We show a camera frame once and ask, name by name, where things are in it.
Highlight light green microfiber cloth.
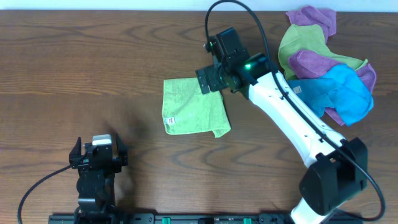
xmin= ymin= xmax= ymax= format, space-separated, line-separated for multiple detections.
xmin=162 ymin=78 xmax=231 ymax=138

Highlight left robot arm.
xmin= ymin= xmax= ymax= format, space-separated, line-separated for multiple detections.
xmin=69 ymin=134 xmax=128 ymax=224

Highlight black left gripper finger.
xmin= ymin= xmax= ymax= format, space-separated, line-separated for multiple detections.
xmin=69 ymin=137 xmax=82 ymax=169
xmin=115 ymin=134 xmax=128 ymax=166

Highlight purple microfiber cloth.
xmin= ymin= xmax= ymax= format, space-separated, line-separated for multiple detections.
xmin=289 ymin=50 xmax=377 ymax=126

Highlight olive green microfiber cloth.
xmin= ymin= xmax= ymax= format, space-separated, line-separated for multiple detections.
xmin=278 ymin=24 xmax=368 ymax=80

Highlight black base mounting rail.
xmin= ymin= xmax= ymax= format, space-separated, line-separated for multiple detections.
xmin=48 ymin=212 xmax=364 ymax=224

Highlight purple cloth at back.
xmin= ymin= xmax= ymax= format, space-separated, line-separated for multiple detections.
xmin=285 ymin=6 xmax=337 ymax=41

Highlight blue microfiber cloth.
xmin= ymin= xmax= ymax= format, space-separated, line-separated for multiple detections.
xmin=288 ymin=64 xmax=374 ymax=126

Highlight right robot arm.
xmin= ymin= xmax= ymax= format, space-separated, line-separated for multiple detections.
xmin=196 ymin=27 xmax=368 ymax=223

